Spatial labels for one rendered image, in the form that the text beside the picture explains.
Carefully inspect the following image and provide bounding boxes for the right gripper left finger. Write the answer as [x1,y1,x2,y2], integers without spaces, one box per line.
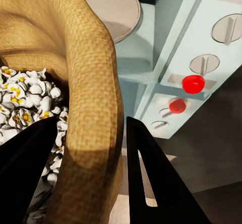
[0,116,58,224]

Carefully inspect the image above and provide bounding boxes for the microwave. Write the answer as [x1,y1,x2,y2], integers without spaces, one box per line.
[86,0,242,95]

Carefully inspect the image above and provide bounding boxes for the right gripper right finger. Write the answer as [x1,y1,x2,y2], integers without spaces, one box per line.
[126,116,211,224]

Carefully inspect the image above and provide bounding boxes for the popcorn bag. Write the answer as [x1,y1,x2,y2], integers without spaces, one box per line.
[0,0,124,224]

